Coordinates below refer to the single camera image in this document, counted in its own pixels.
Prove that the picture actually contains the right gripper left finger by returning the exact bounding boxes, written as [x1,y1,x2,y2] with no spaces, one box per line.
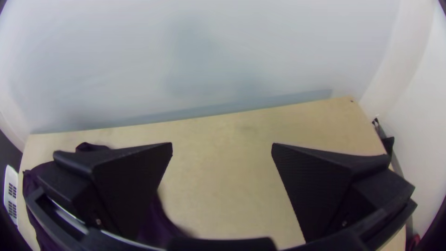
[34,142,174,242]

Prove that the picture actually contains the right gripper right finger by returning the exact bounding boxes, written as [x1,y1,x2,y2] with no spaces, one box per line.
[271,142,416,244]

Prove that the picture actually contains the dark t-shirt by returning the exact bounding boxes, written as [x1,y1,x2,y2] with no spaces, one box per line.
[22,142,190,251]

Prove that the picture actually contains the white laundry basket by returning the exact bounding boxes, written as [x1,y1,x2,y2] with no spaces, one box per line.
[2,164,19,228]

